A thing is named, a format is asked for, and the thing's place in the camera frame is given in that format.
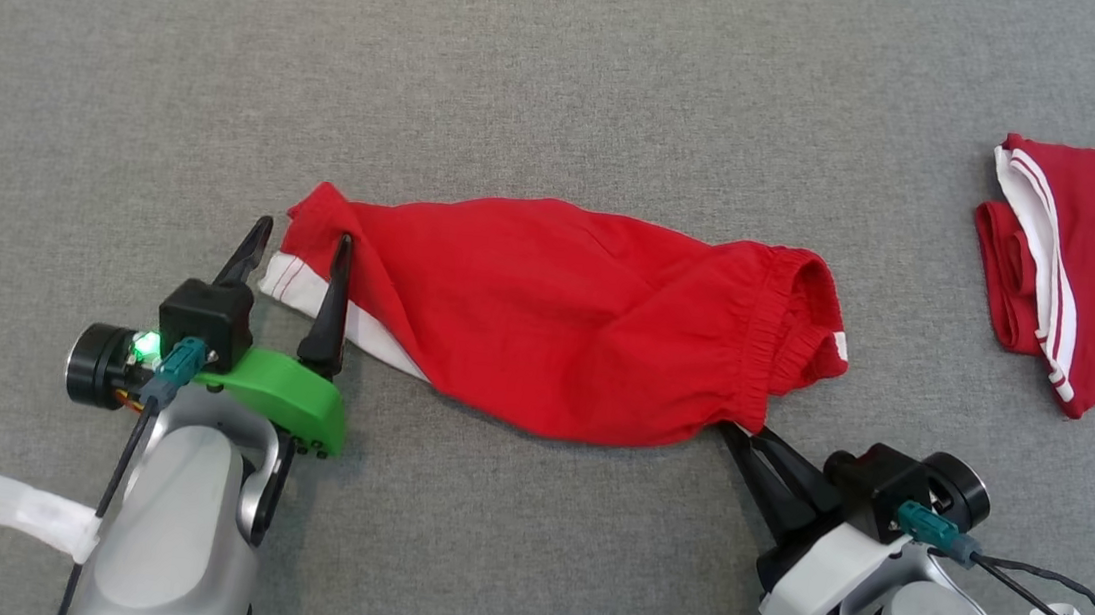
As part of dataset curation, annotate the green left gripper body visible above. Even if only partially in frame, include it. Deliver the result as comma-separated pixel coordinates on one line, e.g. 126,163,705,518
188,341,356,462

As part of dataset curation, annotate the teal right camera connector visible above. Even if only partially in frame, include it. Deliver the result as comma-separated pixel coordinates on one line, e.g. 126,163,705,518
892,499,986,569

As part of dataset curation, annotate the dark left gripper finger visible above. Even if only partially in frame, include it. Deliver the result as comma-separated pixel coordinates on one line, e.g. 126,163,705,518
213,211,275,292
295,229,359,382

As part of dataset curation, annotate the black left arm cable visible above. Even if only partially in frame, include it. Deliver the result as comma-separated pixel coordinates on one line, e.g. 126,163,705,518
56,388,160,615

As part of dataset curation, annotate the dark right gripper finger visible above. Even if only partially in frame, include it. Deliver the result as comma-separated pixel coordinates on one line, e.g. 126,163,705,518
707,423,824,551
745,425,849,526

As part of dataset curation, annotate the teal camera connector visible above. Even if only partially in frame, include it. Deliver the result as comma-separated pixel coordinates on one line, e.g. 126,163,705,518
892,499,986,569
136,332,209,414

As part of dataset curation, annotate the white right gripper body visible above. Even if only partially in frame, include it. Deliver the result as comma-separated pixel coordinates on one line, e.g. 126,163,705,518
751,514,916,615

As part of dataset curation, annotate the teal left camera connector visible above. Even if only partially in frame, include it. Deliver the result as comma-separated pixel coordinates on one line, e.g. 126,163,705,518
136,332,209,414

